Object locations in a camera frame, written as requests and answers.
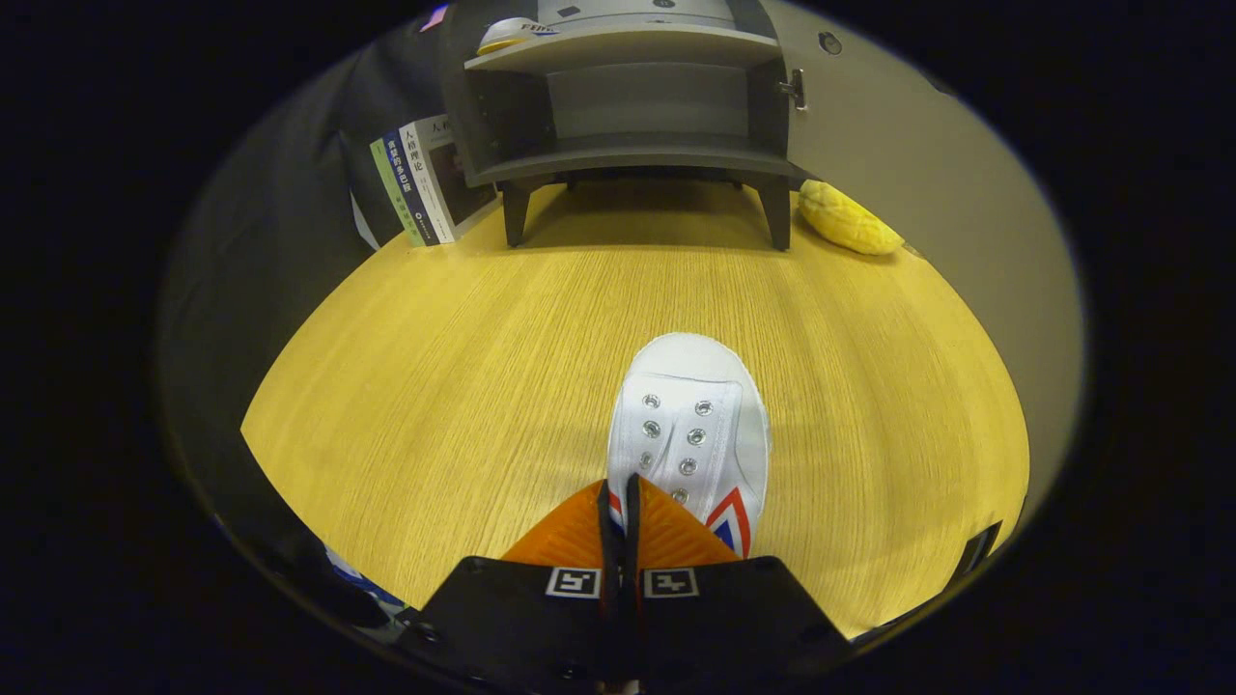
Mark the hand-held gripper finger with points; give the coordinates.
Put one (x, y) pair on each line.
(633, 598)
(610, 598)

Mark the yellow plush toy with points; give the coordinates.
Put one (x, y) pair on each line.
(850, 222)

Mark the white book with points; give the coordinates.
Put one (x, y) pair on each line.
(454, 174)

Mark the black backdrop cloth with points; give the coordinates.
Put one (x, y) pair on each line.
(261, 270)

